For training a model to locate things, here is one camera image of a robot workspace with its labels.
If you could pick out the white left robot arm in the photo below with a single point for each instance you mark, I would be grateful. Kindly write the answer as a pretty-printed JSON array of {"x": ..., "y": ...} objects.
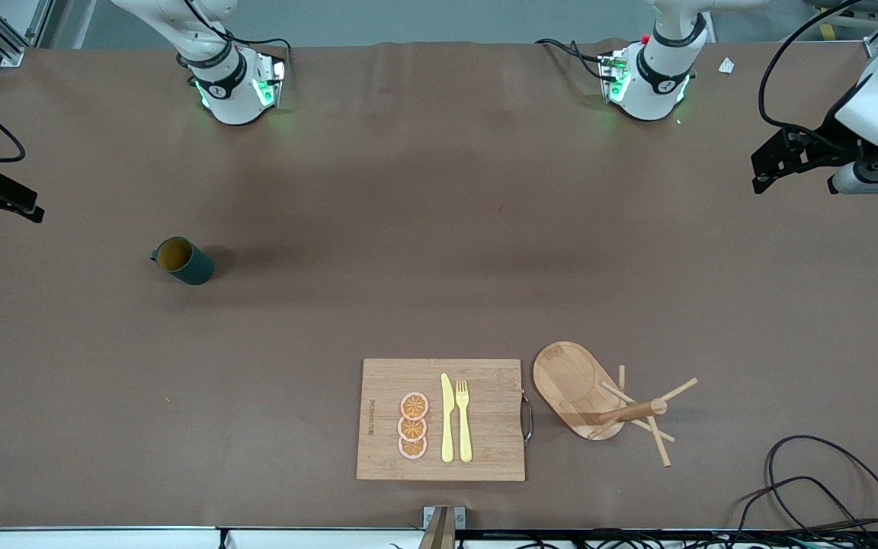
[{"x": 656, "y": 84}]

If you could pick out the white paper scrap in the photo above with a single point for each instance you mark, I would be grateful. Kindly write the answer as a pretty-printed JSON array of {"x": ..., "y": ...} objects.
[{"x": 726, "y": 65}]

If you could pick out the yellow plastic fork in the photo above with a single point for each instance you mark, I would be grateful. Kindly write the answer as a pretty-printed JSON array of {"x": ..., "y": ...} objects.
[{"x": 465, "y": 435}]

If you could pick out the dark green cup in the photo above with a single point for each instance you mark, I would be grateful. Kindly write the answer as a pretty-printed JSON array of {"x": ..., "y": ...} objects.
[{"x": 191, "y": 267}]

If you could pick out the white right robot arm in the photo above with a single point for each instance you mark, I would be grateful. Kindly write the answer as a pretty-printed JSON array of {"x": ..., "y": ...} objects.
[{"x": 229, "y": 91}]

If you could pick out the wooden cup rack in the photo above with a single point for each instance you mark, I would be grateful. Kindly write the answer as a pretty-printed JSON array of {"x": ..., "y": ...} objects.
[{"x": 568, "y": 381}]

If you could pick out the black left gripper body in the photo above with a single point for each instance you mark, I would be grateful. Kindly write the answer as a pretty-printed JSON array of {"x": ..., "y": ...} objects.
[{"x": 821, "y": 146}]

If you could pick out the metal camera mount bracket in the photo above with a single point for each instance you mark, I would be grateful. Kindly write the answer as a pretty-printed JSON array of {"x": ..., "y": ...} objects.
[{"x": 443, "y": 530}]

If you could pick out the orange slice toy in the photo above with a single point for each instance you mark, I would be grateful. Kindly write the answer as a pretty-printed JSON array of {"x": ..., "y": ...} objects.
[
  {"x": 411, "y": 429},
  {"x": 412, "y": 449},
  {"x": 414, "y": 406}
]

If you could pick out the bamboo cutting board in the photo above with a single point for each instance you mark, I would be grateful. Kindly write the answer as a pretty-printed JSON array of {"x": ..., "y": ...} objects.
[{"x": 485, "y": 412}]

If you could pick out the yellow plastic knife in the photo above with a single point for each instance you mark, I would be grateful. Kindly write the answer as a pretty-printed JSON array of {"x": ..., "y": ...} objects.
[{"x": 447, "y": 427}]

